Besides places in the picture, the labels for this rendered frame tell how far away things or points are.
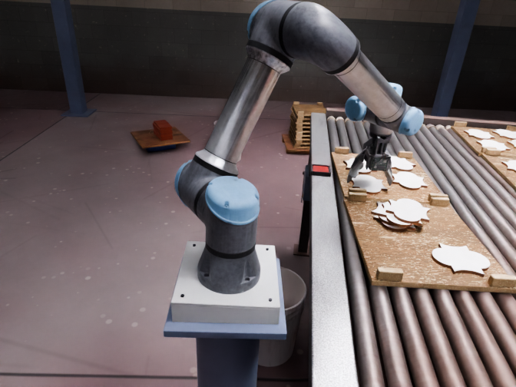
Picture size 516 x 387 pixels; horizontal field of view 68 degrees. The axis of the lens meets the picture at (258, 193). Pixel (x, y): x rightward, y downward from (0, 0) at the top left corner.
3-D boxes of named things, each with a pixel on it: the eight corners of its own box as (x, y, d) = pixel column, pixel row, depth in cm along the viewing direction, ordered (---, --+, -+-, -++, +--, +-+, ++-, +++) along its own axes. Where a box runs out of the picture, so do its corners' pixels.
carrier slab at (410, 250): (371, 285, 92) (372, 280, 91) (342, 202, 128) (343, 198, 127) (517, 294, 92) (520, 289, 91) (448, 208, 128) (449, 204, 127)
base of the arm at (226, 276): (191, 290, 86) (190, 254, 82) (203, 251, 100) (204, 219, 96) (258, 297, 86) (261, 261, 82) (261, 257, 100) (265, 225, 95)
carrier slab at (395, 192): (343, 200, 129) (344, 196, 129) (330, 155, 166) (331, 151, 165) (449, 207, 128) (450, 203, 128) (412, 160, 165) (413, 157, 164)
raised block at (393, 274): (376, 280, 91) (378, 271, 90) (375, 275, 93) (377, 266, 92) (401, 282, 91) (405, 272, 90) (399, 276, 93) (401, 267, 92)
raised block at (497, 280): (490, 287, 91) (494, 278, 90) (486, 282, 93) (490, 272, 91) (515, 289, 91) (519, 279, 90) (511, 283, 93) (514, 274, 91)
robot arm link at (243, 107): (186, 220, 87) (299, -12, 78) (162, 193, 98) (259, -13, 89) (227, 229, 95) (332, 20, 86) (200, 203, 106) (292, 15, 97)
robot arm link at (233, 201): (219, 260, 81) (222, 203, 75) (193, 229, 91) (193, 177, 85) (266, 245, 87) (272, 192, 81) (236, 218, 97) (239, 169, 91)
